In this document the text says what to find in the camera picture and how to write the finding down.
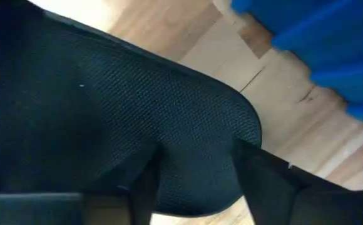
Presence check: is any black slide sandal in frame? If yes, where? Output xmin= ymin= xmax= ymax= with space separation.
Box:
xmin=0 ymin=0 xmax=263 ymax=218

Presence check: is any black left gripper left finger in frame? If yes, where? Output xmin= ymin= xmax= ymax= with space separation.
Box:
xmin=0 ymin=145 xmax=163 ymax=225

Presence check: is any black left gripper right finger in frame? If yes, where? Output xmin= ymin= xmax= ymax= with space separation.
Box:
xmin=231 ymin=139 xmax=363 ymax=225

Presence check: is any large blue plastic bin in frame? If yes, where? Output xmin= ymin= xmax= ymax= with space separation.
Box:
xmin=230 ymin=0 xmax=363 ymax=129

